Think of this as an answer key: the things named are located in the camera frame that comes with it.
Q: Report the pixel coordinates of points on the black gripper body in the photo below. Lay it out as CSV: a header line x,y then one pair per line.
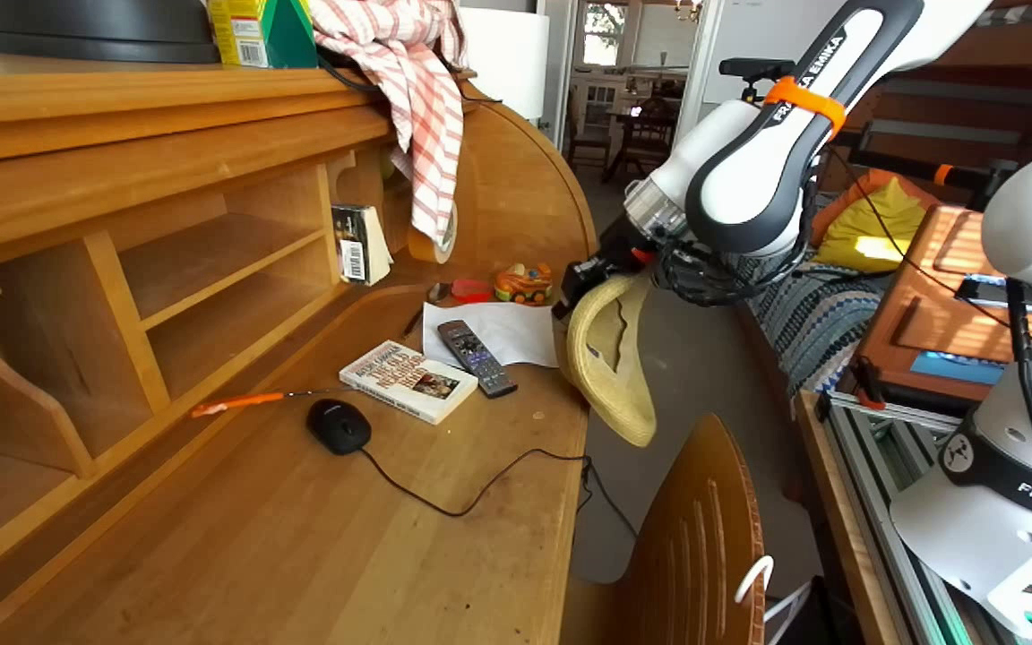
x,y
623,248

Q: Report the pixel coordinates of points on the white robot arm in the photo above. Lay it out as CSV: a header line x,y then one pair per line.
x,y
725,211

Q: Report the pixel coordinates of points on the wooden roll-top desk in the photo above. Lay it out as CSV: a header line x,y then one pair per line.
x,y
166,237

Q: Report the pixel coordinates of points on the white paper sheet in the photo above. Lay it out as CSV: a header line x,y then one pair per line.
x,y
516,334

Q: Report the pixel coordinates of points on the grey remote control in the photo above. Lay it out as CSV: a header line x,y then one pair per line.
x,y
473,359

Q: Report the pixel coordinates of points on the striped bed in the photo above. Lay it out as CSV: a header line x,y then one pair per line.
x,y
810,325

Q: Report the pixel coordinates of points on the yellow pillow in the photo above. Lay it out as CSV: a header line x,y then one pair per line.
x,y
873,222

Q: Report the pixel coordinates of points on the white paperback book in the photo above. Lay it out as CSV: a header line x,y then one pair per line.
x,y
411,380

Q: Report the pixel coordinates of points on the small white black box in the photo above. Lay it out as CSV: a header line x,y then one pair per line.
x,y
361,243

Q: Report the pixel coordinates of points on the red striped cloth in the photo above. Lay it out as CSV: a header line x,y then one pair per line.
x,y
411,51

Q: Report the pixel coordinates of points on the wooden chair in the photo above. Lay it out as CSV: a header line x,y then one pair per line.
x,y
694,566

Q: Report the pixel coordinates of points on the black computer mouse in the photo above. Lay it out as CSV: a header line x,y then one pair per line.
x,y
340,423

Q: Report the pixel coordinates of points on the orange pen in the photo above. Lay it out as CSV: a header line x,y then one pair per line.
x,y
211,409

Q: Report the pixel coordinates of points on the yellow green cardboard box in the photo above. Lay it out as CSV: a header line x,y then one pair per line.
x,y
263,34

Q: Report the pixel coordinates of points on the black round container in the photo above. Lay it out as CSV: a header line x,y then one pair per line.
x,y
108,30

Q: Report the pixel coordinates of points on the black camera on tripod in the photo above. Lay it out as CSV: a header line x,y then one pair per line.
x,y
754,73

